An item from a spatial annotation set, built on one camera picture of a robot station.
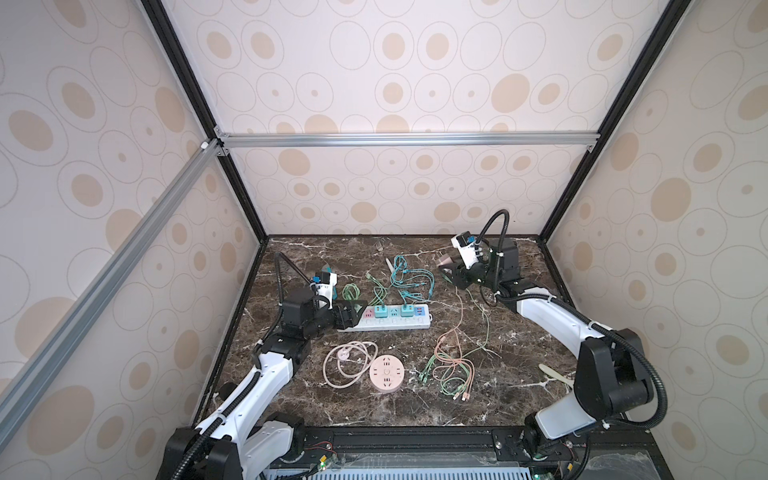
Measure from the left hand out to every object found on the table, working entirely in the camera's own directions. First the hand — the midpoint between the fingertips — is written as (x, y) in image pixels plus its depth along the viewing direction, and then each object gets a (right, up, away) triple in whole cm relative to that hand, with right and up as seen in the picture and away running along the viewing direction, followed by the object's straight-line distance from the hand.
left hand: (364, 300), depth 78 cm
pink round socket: (+6, -21, +5) cm, 22 cm away
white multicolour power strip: (-1, -8, +15) cm, 17 cm away
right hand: (+24, +10, +8) cm, 27 cm away
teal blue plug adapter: (+4, -5, +13) cm, 15 cm away
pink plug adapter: (+23, +11, +6) cm, 26 cm away
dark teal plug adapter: (+12, -5, +13) cm, 18 cm away
